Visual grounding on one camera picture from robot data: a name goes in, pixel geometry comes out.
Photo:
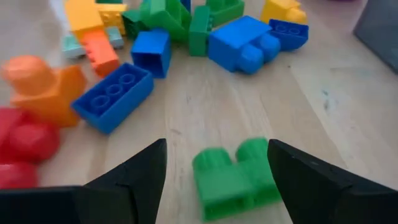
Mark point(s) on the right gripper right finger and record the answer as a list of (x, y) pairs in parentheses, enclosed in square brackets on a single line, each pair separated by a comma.
[(326, 199)]

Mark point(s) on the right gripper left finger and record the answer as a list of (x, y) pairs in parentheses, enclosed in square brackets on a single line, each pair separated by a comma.
[(109, 199)]

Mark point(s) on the blue long hollow brick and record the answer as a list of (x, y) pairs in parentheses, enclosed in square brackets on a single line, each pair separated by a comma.
[(124, 102)]

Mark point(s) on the red two-stud block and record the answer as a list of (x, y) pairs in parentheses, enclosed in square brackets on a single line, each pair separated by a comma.
[(25, 140)]

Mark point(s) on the green two-stud block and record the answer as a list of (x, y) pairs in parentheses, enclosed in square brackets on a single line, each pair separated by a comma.
[(224, 183)]

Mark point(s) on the orange stepped single-stud block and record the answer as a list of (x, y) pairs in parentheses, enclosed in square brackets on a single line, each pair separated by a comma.
[(53, 99)]

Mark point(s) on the orange studded brick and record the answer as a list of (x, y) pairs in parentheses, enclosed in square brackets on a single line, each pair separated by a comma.
[(101, 56)]

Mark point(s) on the pale cyan plate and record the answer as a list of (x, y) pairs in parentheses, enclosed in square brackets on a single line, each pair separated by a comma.
[(71, 46)]

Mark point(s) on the dark blue small brick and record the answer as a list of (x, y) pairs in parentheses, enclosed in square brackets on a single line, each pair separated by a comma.
[(289, 39)]

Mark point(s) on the blue hollow square block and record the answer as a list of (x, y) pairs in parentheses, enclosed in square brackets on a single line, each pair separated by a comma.
[(155, 40)]

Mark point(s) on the dark green small block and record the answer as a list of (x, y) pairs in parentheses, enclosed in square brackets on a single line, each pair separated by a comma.
[(133, 23)]

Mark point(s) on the amber yellow studded brick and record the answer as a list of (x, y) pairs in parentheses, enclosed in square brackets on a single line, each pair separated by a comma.
[(113, 17)]

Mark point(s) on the large blue two-stud block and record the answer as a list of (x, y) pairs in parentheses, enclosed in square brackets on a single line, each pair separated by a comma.
[(233, 40)]

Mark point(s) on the yellow sloped block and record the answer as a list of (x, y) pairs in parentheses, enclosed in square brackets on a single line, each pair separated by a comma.
[(82, 15)]

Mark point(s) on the green toy block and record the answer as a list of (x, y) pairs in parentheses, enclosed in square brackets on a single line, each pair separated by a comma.
[(224, 11), (164, 18), (200, 31)]

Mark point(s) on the yellow big-stud block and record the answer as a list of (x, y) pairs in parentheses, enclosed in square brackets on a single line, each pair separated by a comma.
[(280, 11)]

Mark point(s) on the dark green plate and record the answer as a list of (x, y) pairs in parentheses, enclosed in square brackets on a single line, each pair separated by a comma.
[(109, 1)]

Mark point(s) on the dark grey storage bin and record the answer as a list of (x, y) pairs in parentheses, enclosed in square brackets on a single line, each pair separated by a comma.
[(379, 31)]

